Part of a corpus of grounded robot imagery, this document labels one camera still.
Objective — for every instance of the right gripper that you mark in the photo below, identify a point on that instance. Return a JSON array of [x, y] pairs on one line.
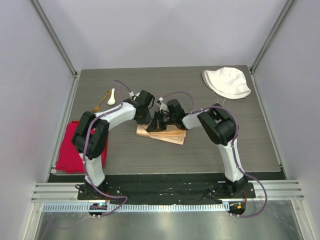
[[156, 124]]

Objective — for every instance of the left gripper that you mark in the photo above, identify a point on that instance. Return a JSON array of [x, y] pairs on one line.
[[145, 120]]

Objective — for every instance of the peach cloth napkin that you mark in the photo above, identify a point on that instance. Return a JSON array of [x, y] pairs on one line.
[[171, 135]]

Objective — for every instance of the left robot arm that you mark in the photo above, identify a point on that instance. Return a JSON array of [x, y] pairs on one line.
[[91, 135]]

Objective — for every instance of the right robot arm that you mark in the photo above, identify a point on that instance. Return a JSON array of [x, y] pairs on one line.
[[221, 128]]

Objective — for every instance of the white spoon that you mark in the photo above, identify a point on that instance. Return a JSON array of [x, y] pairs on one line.
[[112, 99]]

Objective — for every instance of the gold fork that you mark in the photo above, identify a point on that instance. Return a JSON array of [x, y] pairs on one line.
[[96, 108]]

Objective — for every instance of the white bucket hat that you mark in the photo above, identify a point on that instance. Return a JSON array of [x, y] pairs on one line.
[[227, 82]]

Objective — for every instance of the red folded cloth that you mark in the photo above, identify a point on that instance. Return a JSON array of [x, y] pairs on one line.
[[69, 160]]

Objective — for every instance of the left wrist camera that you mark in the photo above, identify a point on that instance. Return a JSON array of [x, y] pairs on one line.
[[132, 94]]

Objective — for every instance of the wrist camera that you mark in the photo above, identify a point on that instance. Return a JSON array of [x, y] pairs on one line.
[[163, 108], [132, 94]]

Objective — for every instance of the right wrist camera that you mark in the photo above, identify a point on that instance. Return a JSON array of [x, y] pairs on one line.
[[163, 108]]

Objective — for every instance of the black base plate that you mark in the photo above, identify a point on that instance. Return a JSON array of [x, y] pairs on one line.
[[157, 189]]

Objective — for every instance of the white slotted cable duct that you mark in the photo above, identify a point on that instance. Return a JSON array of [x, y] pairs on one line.
[[96, 207]]

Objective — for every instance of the aluminium front rail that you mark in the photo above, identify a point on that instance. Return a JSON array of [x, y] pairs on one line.
[[269, 189]]

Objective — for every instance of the left aluminium frame post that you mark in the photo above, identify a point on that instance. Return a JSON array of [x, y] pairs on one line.
[[53, 36]]

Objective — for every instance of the aluminium frame post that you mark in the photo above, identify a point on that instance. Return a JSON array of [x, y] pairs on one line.
[[53, 36], [280, 20]]

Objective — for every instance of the right aluminium frame post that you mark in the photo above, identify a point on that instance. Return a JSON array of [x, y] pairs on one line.
[[280, 20]]

